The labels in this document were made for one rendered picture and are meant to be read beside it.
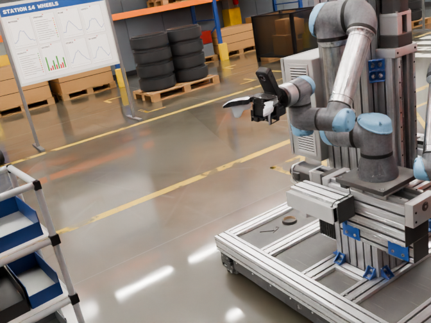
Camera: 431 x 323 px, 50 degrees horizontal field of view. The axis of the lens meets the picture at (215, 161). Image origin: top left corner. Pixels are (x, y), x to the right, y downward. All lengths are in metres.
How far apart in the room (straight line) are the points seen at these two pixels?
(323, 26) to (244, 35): 10.55
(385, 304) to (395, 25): 1.14
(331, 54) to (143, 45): 6.57
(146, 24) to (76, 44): 5.56
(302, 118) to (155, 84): 6.75
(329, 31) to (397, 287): 1.18
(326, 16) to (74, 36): 5.36
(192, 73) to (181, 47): 0.49
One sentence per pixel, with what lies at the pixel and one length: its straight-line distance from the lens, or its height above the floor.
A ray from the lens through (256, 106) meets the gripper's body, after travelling 1.44.
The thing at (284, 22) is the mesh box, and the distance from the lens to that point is 9.62.
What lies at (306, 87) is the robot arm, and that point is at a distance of 1.57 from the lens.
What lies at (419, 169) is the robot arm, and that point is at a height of 0.92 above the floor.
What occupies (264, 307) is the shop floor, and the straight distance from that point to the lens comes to 2.55.
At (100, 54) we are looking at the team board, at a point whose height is 1.03.
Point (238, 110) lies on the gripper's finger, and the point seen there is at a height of 1.21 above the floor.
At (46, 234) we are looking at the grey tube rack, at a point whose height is 0.76.
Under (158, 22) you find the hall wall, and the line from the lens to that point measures 12.35.
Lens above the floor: 1.56
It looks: 20 degrees down
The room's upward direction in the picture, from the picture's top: 10 degrees counter-clockwise
